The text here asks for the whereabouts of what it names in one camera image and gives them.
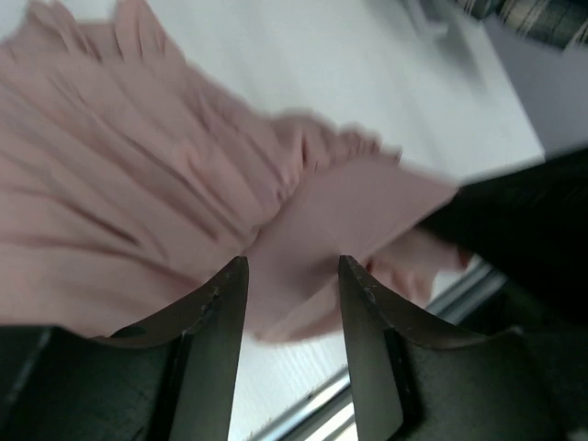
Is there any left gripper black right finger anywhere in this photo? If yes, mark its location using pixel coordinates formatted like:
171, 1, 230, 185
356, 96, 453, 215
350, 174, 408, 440
338, 256, 587, 440

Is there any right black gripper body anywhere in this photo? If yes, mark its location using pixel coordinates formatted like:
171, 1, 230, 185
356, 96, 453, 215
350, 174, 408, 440
419, 148, 587, 325

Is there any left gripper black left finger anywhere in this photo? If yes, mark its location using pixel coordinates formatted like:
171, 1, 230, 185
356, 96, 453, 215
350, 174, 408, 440
1, 256, 249, 440

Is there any pink garment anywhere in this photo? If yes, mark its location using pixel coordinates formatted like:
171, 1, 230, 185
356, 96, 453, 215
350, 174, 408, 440
1, 1, 470, 342

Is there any navy plaid skirt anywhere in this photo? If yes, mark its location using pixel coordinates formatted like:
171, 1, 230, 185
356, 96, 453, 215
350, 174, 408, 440
452, 0, 587, 50

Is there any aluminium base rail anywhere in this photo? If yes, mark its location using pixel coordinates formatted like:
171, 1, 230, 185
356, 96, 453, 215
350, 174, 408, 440
249, 263, 506, 440

